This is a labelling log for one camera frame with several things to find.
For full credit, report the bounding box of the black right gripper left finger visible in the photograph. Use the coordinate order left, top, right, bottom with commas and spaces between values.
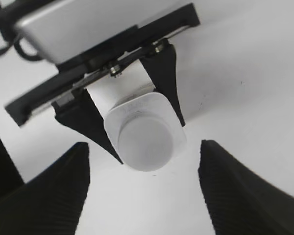
0, 142, 90, 235

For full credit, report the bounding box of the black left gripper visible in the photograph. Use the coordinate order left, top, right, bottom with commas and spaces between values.
5, 3, 200, 164

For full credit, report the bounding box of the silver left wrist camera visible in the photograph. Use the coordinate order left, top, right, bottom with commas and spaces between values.
14, 0, 187, 64

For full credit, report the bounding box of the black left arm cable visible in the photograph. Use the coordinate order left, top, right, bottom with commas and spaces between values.
0, 0, 47, 62

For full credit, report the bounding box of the white yili changqing bottle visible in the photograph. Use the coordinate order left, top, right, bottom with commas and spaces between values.
87, 62, 187, 172

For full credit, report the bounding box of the white round bottle cap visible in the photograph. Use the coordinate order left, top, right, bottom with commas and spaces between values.
117, 117, 174, 173

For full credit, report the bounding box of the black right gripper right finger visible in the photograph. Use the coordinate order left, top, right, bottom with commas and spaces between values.
198, 140, 294, 235

